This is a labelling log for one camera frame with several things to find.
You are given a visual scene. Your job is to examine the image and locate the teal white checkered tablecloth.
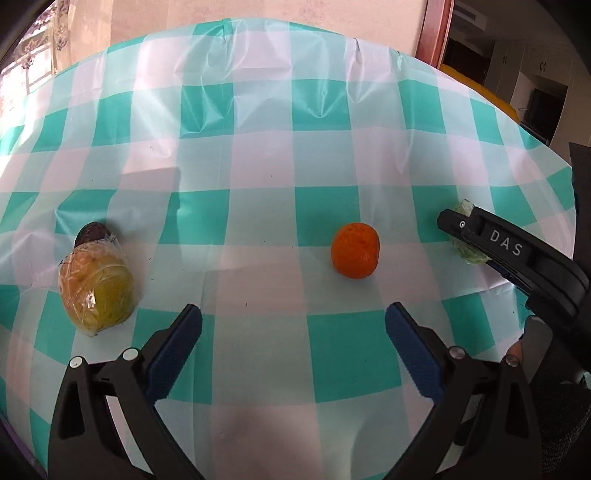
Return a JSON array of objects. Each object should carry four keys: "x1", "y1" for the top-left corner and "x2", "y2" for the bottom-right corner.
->
[{"x1": 0, "y1": 17, "x2": 579, "y2": 480}]

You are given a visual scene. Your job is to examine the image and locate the pink door frame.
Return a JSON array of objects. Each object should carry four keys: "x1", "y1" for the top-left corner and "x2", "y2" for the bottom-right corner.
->
[{"x1": 413, "y1": 0, "x2": 456, "y2": 70}]

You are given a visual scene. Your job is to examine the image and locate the half pear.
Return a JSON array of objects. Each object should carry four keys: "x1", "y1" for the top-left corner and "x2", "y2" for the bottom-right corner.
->
[{"x1": 450, "y1": 198, "x2": 491, "y2": 265}]

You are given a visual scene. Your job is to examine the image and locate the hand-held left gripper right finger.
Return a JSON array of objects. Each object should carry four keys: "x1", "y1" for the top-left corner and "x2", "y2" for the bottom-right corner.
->
[{"x1": 385, "y1": 302, "x2": 541, "y2": 480}]

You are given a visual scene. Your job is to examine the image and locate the white cabinet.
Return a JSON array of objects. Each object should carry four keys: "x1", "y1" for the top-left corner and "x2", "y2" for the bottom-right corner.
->
[{"x1": 485, "y1": 37, "x2": 591, "y2": 141}]

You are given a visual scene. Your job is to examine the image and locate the person's right hand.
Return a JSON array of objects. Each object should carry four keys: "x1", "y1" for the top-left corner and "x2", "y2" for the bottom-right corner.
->
[{"x1": 505, "y1": 340, "x2": 591, "y2": 467}]

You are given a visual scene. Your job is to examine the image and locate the dark brown date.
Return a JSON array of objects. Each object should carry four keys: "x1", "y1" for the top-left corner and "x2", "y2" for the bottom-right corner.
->
[{"x1": 75, "y1": 222, "x2": 114, "y2": 248}]

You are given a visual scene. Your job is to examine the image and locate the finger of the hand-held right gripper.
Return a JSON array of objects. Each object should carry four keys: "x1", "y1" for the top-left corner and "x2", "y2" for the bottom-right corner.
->
[
  {"x1": 437, "y1": 207, "x2": 583, "y2": 296},
  {"x1": 487, "y1": 258, "x2": 529, "y2": 292}
]

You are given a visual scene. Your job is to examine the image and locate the patterned lace curtain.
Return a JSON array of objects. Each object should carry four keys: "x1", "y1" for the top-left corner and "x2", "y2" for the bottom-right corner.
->
[{"x1": 25, "y1": 0, "x2": 77, "y2": 81}]

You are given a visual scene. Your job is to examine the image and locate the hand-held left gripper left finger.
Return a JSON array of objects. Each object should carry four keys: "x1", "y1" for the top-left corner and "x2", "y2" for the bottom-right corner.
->
[{"x1": 48, "y1": 303, "x2": 204, "y2": 480}]

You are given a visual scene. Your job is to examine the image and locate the yellow-green mango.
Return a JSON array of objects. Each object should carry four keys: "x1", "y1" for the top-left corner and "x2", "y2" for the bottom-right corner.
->
[{"x1": 58, "y1": 235, "x2": 136, "y2": 337}]

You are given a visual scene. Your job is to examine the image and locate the large orange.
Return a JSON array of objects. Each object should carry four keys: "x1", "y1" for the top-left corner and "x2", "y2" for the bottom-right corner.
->
[{"x1": 331, "y1": 222, "x2": 381, "y2": 280}]

